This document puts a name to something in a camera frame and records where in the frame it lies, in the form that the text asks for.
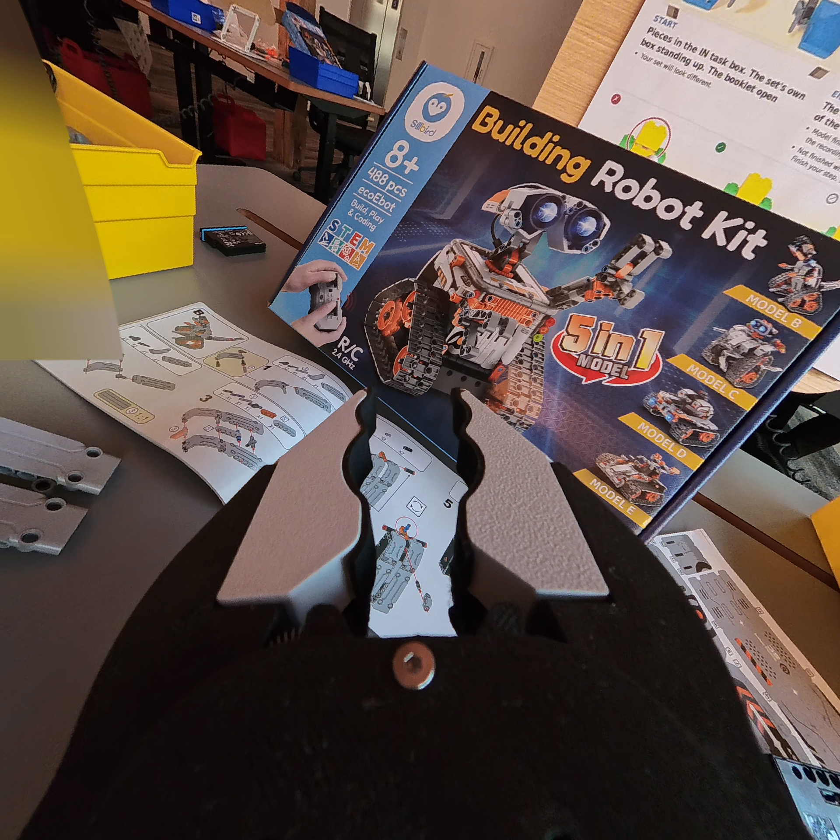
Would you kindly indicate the grey building block assembly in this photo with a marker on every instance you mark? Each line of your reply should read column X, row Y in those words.
column 46, row 453

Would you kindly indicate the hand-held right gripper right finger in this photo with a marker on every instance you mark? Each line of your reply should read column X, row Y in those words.
column 531, row 525

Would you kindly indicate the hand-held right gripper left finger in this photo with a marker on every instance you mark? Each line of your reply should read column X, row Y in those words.
column 295, row 525

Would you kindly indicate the yellow bin with bags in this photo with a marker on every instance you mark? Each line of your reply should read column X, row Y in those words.
column 828, row 544

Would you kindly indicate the wooden display board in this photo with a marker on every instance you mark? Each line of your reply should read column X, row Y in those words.
column 577, row 59

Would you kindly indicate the blue bin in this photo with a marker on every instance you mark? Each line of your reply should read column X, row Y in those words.
column 184, row 12
column 325, row 73

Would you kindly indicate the red bags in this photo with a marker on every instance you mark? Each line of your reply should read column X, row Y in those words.
column 236, row 131

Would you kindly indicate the small black blue device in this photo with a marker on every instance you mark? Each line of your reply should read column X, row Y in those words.
column 233, row 241

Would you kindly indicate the white instruction booklet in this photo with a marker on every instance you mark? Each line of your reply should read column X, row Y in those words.
column 197, row 407

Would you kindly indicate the printed cardboard sheet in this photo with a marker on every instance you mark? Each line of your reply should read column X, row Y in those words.
column 741, row 623

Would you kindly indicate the blue robot kit box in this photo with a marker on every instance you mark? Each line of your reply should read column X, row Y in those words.
column 459, row 197

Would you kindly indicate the printed instruction sheet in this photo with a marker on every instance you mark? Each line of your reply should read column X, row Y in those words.
column 722, row 98

